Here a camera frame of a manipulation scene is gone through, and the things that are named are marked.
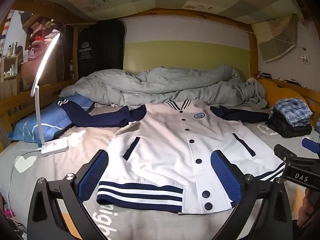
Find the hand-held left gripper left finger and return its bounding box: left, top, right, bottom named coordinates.
left=27, top=149, right=110, bottom=240

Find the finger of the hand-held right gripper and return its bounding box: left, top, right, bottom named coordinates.
left=273, top=143, right=292, bottom=161
left=301, top=137, right=320, bottom=154

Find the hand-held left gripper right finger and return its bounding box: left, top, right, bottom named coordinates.
left=211, top=150, right=293, bottom=240

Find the white and navy varsity jacket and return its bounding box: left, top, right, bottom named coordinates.
left=57, top=99, right=287, bottom=215

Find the person's right hand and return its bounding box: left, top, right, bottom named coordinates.
left=297, top=187, right=316, bottom=228

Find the blue plaid shirt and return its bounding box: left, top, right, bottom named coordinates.
left=269, top=98, right=313, bottom=128

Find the grey printed bedsheet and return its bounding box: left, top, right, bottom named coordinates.
left=0, top=105, right=320, bottom=240

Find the white desk lamp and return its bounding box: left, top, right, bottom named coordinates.
left=30, top=32, right=69, bottom=157

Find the yellow pillow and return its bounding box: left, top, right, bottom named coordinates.
left=257, top=78, right=314, bottom=120

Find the blue pillow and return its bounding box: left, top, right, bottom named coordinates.
left=7, top=95, right=94, bottom=143

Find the grey duvet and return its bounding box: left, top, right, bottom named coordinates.
left=59, top=66, right=268, bottom=109

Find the pale hanging cloth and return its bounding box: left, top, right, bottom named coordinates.
left=251, top=14, right=304, bottom=62

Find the black hanging garment bag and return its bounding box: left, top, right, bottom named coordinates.
left=77, top=19, right=125, bottom=79

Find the wooden shelf unit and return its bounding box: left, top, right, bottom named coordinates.
left=0, top=10, right=75, bottom=90

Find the pink and white plush toy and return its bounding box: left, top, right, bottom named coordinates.
left=44, top=29, right=61, bottom=43

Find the white lamp cable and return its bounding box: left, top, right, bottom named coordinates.
left=7, top=147, right=43, bottom=205

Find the wooden bed frame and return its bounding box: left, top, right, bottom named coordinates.
left=0, top=0, right=320, bottom=150

